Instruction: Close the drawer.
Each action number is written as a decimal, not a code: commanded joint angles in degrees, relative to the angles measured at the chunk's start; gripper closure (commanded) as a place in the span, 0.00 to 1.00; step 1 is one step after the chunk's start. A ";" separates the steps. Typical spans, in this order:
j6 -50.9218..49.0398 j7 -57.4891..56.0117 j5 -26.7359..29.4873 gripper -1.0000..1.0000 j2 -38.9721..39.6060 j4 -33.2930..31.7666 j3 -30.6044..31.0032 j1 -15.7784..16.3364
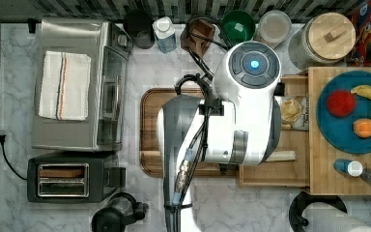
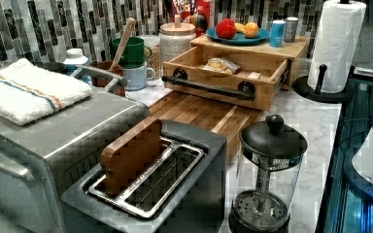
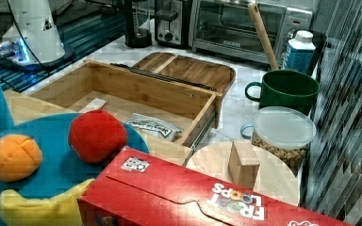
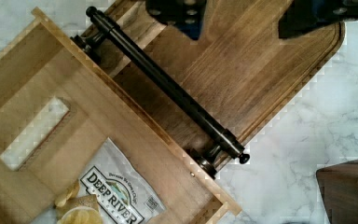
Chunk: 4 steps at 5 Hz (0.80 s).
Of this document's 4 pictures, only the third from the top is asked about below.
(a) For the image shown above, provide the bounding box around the wooden drawer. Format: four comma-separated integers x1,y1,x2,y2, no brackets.
29,59,223,148

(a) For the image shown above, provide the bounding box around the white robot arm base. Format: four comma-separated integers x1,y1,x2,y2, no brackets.
0,0,74,68

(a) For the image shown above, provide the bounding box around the small wooden block in drawer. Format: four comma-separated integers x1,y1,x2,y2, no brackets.
79,98,107,113

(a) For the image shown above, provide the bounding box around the silver foil packet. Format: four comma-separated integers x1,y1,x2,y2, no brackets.
126,113,183,141

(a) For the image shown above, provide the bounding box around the wooden serving tray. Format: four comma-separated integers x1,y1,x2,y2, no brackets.
134,52,236,94

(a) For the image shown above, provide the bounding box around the red plush ball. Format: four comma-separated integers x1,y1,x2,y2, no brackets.
68,109,128,163

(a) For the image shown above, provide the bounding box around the red Froot Loops box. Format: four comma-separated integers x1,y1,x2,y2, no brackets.
78,147,351,226

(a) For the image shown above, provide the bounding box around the silver toaster oven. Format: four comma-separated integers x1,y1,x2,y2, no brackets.
189,0,317,63

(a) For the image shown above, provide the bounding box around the silver toaster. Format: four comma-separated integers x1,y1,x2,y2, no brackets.
155,0,192,48

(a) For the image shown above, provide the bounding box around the green mug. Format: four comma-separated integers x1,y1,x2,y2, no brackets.
244,70,320,115

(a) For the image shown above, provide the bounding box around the clear cereal container with lid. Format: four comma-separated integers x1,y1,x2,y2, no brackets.
239,106,317,174

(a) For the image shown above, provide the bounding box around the round wooden board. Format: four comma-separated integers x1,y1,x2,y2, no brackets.
187,140,300,206

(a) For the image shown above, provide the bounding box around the blue white carton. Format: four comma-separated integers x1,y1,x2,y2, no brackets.
282,30,316,73

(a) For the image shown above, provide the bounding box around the blue round plate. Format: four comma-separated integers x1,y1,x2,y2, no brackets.
0,112,151,226

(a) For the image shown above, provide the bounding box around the yellow plush banana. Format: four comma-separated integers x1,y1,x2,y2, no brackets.
0,179,94,226

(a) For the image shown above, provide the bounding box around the orange plush fruit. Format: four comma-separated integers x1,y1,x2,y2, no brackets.
0,134,43,182

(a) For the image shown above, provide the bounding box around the wooden utensil handle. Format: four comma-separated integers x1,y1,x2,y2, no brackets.
248,2,278,70

